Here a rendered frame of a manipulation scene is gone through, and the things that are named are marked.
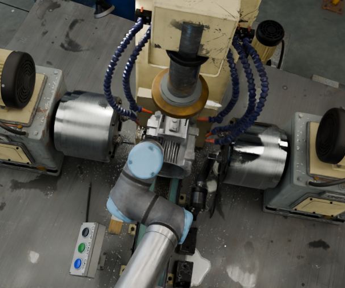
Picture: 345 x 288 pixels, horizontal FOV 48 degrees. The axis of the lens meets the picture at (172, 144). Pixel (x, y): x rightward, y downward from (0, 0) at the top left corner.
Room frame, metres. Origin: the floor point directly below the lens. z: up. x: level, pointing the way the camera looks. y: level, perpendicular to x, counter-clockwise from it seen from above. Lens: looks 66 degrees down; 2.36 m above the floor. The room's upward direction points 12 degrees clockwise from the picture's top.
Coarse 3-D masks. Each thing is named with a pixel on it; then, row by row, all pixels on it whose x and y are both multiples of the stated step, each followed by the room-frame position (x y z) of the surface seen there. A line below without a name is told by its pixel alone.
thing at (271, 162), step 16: (256, 128) 0.68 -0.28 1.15; (272, 128) 0.69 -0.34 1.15; (240, 144) 0.60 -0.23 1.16; (256, 144) 0.61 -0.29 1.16; (272, 144) 0.62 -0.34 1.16; (224, 160) 0.56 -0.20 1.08; (240, 160) 0.55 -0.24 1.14; (256, 160) 0.56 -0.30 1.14; (272, 160) 0.57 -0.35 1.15; (224, 176) 0.51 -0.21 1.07; (240, 176) 0.51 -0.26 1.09; (256, 176) 0.52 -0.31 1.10; (272, 176) 0.53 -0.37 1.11
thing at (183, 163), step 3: (156, 111) 0.70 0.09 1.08; (159, 111) 0.69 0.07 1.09; (156, 114) 0.69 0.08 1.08; (159, 114) 0.68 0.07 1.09; (156, 117) 0.68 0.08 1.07; (159, 117) 0.68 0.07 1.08; (192, 117) 0.70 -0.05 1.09; (189, 120) 0.69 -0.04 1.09; (192, 120) 0.69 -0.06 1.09; (189, 123) 0.68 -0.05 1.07; (192, 123) 0.68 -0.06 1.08; (180, 162) 0.52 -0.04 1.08; (183, 162) 0.51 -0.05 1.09; (186, 162) 0.52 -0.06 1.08; (180, 165) 0.50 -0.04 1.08; (183, 165) 0.50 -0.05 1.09; (186, 165) 0.51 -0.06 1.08; (180, 177) 0.50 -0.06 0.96; (183, 177) 0.51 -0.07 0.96
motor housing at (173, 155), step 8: (152, 128) 0.63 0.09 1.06; (192, 136) 0.64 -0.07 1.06; (168, 144) 0.57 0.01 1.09; (176, 144) 0.58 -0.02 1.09; (184, 144) 0.59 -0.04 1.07; (192, 144) 0.60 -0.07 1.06; (168, 152) 0.54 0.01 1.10; (176, 152) 0.55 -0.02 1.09; (184, 152) 0.56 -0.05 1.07; (168, 160) 0.51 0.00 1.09; (176, 160) 0.52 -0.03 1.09; (168, 168) 0.54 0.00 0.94; (176, 168) 0.54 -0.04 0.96; (184, 168) 0.51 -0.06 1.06; (168, 176) 0.51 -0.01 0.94; (176, 176) 0.51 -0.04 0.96; (184, 176) 0.51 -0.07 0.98
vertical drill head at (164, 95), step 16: (192, 32) 0.61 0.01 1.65; (192, 48) 0.61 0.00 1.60; (176, 64) 0.62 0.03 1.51; (160, 80) 0.67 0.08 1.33; (176, 80) 0.61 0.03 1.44; (192, 80) 0.62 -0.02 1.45; (160, 96) 0.61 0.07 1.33; (176, 96) 0.61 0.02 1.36; (192, 96) 0.63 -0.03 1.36; (176, 112) 0.57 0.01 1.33; (192, 112) 0.58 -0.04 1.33
